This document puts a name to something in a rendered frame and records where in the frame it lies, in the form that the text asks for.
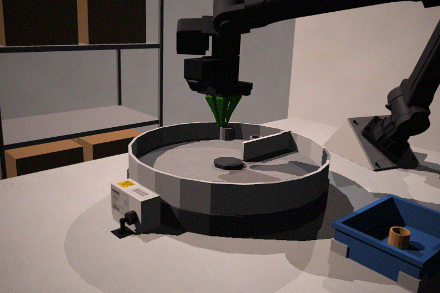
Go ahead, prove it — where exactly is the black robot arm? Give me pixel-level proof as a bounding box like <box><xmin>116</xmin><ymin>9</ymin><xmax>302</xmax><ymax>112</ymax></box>
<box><xmin>176</xmin><ymin>0</ymin><xmax>440</xmax><ymax>163</ymax></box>

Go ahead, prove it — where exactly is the bronze bushing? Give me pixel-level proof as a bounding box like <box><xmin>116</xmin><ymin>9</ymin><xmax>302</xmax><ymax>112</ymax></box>
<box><xmin>388</xmin><ymin>227</ymin><xmax>410</xmax><ymax>249</ymax></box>

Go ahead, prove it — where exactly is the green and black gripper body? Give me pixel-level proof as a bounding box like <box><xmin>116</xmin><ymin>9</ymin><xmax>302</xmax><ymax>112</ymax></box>
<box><xmin>197</xmin><ymin>55</ymin><xmax>253</xmax><ymax>98</ymax></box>

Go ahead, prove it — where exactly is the blue crate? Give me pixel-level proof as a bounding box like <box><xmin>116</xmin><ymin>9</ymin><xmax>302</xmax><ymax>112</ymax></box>
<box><xmin>330</xmin><ymin>194</ymin><xmax>440</xmax><ymax>293</ymax></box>

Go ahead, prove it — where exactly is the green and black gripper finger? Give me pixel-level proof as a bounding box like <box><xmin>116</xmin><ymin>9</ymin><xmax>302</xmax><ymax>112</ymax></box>
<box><xmin>205</xmin><ymin>94</ymin><xmax>229</xmax><ymax>128</ymax></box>
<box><xmin>217</xmin><ymin>94</ymin><xmax>242</xmax><ymax>128</ymax></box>

